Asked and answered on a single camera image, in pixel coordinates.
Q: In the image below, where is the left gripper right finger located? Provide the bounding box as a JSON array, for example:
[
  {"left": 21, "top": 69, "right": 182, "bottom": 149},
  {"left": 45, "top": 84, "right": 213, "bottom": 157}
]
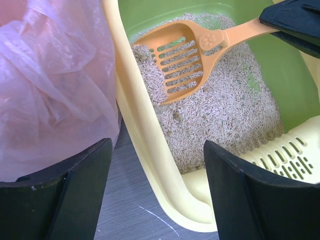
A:
[{"left": 203, "top": 140, "right": 320, "bottom": 240}]

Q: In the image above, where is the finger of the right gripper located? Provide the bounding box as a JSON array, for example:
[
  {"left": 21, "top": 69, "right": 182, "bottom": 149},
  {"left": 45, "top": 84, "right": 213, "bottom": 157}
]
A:
[{"left": 259, "top": 0, "right": 320, "bottom": 59}]

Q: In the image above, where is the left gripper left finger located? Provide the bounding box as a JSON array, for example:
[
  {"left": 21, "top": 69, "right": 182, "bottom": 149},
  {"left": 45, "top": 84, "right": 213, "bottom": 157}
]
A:
[{"left": 0, "top": 138, "right": 113, "bottom": 240}]

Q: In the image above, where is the yellow green litter box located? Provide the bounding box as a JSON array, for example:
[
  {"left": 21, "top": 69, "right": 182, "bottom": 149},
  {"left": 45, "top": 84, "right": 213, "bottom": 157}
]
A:
[{"left": 102, "top": 0, "right": 320, "bottom": 233}]

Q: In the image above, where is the orange litter scoop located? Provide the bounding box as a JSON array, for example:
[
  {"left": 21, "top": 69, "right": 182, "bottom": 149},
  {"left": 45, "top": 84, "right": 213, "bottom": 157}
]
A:
[{"left": 135, "top": 18, "right": 276, "bottom": 104}]

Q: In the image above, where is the bin with pink liner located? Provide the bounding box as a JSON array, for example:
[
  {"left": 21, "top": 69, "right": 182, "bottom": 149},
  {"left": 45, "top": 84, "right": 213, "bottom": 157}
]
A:
[{"left": 0, "top": 0, "right": 120, "bottom": 182}]

